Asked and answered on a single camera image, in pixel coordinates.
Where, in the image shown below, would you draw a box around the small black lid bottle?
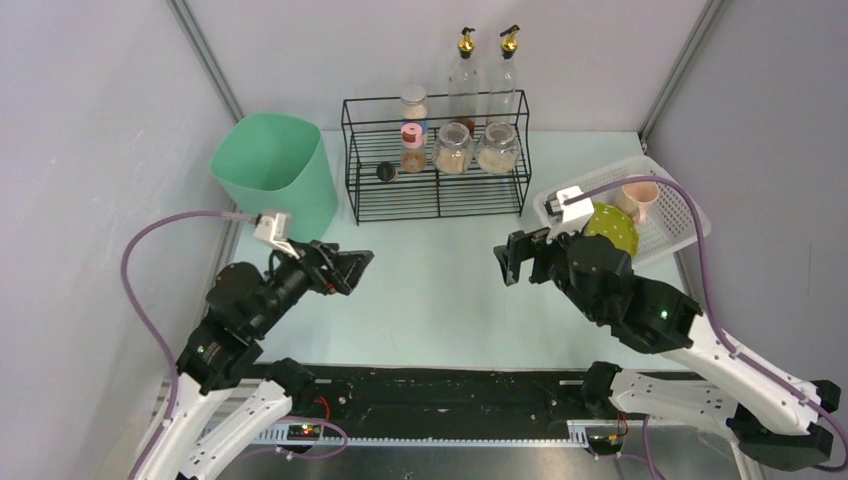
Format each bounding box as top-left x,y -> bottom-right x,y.
375,161 -> 398,183

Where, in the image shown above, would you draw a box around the white plastic basket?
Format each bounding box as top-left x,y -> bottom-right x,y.
533,155 -> 697,269

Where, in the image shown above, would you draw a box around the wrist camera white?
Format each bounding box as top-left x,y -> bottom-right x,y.
254,211 -> 301,260
543,186 -> 595,244

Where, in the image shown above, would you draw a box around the glass jar beige contents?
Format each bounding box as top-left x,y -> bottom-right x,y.
475,122 -> 520,175
434,122 -> 473,175

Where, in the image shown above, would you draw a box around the pink mug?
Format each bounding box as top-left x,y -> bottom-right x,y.
614,181 -> 660,225

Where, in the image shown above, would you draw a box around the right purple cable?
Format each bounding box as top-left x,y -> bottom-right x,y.
563,174 -> 848,473

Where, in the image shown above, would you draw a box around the black wire rack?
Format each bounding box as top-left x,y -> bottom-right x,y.
340,89 -> 533,224

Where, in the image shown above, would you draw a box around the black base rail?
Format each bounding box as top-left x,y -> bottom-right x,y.
259,365 -> 627,453

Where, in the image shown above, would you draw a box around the purple cable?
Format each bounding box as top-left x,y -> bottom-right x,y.
120,210 -> 260,465
563,174 -> 848,473

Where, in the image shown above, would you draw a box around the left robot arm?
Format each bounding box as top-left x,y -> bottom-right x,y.
129,241 -> 374,479

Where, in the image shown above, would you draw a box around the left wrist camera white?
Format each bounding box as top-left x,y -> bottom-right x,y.
254,211 -> 301,260

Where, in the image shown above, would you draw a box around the green plastic waste bin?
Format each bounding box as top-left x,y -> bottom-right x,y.
210,112 -> 338,242

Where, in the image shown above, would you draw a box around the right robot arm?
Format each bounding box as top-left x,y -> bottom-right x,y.
494,229 -> 847,473

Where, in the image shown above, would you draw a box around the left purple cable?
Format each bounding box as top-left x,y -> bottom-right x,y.
120,210 -> 260,465

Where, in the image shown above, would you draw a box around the silver lid shaker jar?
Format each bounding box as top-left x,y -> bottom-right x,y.
400,84 -> 428,130

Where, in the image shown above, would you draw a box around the glass oil bottle gold spout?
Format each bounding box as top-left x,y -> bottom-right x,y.
487,24 -> 520,123

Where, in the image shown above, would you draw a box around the green dotted plate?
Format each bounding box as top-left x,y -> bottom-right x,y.
584,203 -> 640,258

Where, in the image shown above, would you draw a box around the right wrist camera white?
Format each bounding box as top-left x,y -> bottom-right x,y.
543,186 -> 595,244

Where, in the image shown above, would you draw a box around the pink lid spice bottle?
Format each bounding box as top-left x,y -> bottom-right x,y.
400,122 -> 427,173

